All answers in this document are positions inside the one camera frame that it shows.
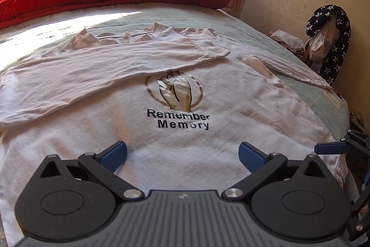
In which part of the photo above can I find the clear plastic bag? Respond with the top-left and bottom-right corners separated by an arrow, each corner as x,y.
309,23 -> 340,62

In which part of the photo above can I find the white long-sleeve printed shirt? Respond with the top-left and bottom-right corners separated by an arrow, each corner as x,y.
0,21 -> 347,244

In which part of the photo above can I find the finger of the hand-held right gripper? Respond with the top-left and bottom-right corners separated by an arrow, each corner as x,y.
314,141 -> 352,155

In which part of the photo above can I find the dark star-print cloth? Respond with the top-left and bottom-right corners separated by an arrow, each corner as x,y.
306,5 -> 352,85

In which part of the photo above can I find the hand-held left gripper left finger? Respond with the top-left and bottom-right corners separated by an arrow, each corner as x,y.
37,141 -> 145,201

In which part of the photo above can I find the bed with green plaid sheet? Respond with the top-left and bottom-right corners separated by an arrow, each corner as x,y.
0,2 -> 352,236

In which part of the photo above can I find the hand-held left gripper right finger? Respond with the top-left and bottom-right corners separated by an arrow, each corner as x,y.
221,141 -> 331,203

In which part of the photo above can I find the pile of light clothes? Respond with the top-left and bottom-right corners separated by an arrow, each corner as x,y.
269,29 -> 307,52

